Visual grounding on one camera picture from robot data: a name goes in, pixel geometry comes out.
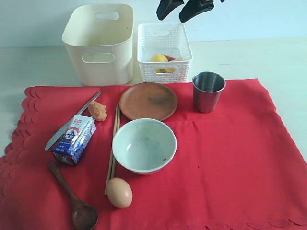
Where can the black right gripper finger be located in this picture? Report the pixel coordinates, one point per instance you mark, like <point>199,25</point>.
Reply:
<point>194,8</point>
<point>166,6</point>

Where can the left wooden chopstick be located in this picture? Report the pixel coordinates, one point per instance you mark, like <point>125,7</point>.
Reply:
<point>110,167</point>

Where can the white perforated plastic basket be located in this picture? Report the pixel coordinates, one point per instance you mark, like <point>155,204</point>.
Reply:
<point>168,39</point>

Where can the blue white milk carton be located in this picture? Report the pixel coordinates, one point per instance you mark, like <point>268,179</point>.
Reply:
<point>74,140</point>

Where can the brown round plate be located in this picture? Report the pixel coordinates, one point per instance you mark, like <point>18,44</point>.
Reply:
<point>148,100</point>

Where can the red sausage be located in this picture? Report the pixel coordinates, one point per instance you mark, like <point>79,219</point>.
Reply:
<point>169,58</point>

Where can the red scalloped tablecloth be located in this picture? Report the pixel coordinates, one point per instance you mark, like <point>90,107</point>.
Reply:
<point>236,168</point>

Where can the brown egg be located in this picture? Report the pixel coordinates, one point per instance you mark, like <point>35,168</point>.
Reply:
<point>119,192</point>

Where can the dark wooden spoon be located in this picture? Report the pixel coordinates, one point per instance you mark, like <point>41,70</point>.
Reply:
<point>84,216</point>

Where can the cream plastic storage bin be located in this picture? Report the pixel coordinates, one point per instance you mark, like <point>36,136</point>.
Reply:
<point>98,39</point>

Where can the yellow lemon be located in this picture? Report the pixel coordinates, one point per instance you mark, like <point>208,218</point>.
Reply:
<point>159,58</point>

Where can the stainless steel cup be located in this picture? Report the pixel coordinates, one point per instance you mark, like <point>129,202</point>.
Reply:
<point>207,88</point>

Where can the pale green bowl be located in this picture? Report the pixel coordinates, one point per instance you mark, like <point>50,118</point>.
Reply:
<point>144,145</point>

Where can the fried chicken nugget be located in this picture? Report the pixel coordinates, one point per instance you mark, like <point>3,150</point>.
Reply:
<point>97,111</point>

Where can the yellow cheese wedge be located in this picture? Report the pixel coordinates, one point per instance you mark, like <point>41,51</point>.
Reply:
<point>171,70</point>

